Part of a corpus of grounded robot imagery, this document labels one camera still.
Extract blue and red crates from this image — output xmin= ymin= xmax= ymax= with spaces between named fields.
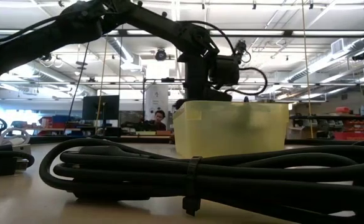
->
xmin=37 ymin=114 xmax=83 ymax=129

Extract round black ceiling camera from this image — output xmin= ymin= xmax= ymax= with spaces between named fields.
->
xmin=154 ymin=47 xmax=169 ymax=62

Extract black hanging cable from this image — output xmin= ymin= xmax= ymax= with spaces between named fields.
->
xmin=68 ymin=42 xmax=89 ymax=118

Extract white cylindrical tank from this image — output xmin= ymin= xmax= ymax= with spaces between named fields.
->
xmin=144 ymin=84 xmax=169 ymax=125

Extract translucent yellow plastic bin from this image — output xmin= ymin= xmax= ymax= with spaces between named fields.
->
xmin=172 ymin=100 xmax=291 ymax=159

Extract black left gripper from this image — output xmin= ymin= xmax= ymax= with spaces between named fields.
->
xmin=174 ymin=55 xmax=233 ymax=110

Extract ceiling air vent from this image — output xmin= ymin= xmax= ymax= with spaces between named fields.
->
xmin=330 ymin=37 xmax=345 ymax=55

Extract person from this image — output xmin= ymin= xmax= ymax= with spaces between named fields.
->
xmin=149 ymin=109 xmax=167 ymax=131

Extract white USB-C cable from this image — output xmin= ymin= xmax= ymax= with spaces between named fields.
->
xmin=0 ymin=126 xmax=32 ymax=147

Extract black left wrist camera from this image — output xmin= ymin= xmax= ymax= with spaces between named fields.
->
xmin=211 ymin=55 xmax=241 ymax=90

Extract black camera with looped cable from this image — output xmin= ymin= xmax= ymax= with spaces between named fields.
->
xmin=234 ymin=39 xmax=252 ymax=64

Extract black background rig frame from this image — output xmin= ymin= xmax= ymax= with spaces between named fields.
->
xmin=142 ymin=77 xmax=193 ymax=131

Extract overhead light bar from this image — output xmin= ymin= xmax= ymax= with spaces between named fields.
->
xmin=0 ymin=29 xmax=364 ymax=38

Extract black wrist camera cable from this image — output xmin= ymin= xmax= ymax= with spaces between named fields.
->
xmin=181 ymin=20 xmax=269 ymax=96

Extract black aluminium table frame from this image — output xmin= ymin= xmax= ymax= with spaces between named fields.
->
xmin=0 ymin=134 xmax=364 ymax=147

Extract tan hanging rope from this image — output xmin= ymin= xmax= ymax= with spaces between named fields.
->
xmin=95 ymin=35 xmax=108 ymax=133

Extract shelf with red bins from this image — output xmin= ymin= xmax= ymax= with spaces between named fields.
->
xmin=289 ymin=105 xmax=364 ymax=141

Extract black background monitor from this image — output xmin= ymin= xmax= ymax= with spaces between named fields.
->
xmin=82 ymin=95 xmax=120 ymax=128

